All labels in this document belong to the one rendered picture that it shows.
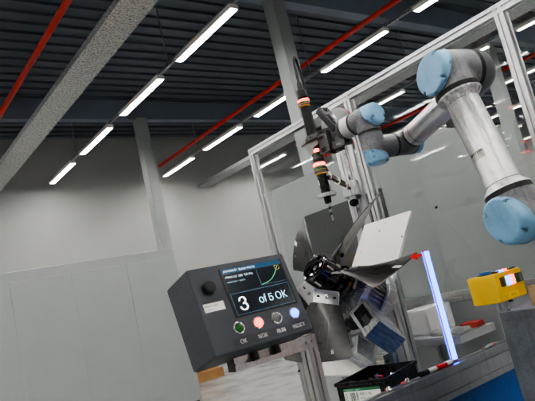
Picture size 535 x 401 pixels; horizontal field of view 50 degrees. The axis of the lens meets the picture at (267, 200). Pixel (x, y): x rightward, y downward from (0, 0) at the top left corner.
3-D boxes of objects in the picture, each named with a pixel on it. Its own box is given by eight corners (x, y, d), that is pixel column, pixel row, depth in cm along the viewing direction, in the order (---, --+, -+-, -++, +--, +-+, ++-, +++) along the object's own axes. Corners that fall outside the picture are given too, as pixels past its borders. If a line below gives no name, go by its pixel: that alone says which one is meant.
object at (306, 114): (314, 164, 208) (301, 110, 211) (324, 161, 207) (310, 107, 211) (312, 162, 205) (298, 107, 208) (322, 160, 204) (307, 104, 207)
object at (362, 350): (360, 368, 199) (360, 350, 204) (373, 363, 196) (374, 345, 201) (344, 357, 196) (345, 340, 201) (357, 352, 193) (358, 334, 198)
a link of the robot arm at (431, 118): (503, 38, 157) (404, 133, 198) (474, 39, 152) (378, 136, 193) (522, 74, 153) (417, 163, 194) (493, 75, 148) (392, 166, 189)
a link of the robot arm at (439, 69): (575, 225, 133) (474, 38, 152) (530, 236, 127) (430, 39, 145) (536, 245, 143) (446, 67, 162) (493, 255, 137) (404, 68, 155)
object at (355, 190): (348, 200, 270) (344, 183, 271) (363, 197, 268) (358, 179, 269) (344, 199, 260) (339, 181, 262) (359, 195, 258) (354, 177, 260)
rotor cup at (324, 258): (319, 305, 211) (294, 286, 206) (330, 270, 219) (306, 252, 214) (347, 299, 200) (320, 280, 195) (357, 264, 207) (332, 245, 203)
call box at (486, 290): (501, 301, 196) (493, 270, 197) (529, 297, 188) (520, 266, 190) (474, 311, 186) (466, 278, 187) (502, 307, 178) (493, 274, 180)
